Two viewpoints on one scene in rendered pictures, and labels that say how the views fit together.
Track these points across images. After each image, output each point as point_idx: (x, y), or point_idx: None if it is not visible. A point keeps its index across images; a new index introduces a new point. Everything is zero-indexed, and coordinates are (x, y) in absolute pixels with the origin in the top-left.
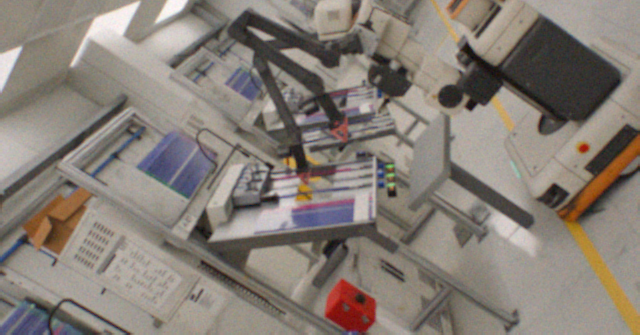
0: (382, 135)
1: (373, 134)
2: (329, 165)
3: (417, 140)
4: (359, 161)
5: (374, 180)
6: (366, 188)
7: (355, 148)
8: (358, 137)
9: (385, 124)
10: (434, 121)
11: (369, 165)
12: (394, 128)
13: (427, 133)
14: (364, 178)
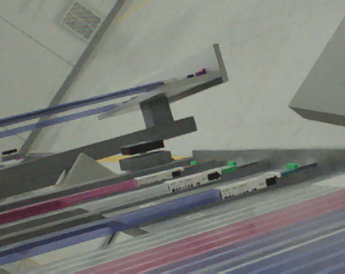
0: (160, 134)
1: (134, 133)
2: (26, 202)
3: (307, 93)
4: (144, 173)
5: (324, 146)
6: (311, 180)
7: (85, 179)
8: (90, 144)
9: (184, 75)
10: None
11: (201, 165)
12: (221, 76)
13: None
14: (237, 178)
